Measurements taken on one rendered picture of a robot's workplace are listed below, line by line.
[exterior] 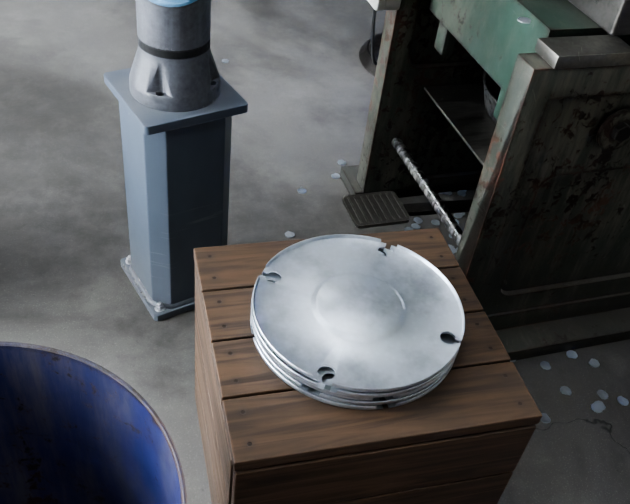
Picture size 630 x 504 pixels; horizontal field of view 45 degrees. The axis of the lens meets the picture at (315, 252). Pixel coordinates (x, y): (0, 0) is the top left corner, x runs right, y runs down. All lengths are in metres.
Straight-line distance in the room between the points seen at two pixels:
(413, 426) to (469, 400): 0.09
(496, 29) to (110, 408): 0.90
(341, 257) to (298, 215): 0.69
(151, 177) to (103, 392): 0.56
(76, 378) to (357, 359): 0.34
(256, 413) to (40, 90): 1.47
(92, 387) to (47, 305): 0.73
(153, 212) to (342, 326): 0.51
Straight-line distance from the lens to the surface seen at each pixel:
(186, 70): 1.25
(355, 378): 0.95
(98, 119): 2.10
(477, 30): 1.43
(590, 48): 1.23
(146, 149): 1.30
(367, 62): 2.42
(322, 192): 1.86
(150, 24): 1.23
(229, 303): 1.07
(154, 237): 1.41
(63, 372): 0.87
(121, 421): 0.87
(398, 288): 1.07
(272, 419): 0.94
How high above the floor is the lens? 1.12
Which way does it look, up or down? 41 degrees down
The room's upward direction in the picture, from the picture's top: 8 degrees clockwise
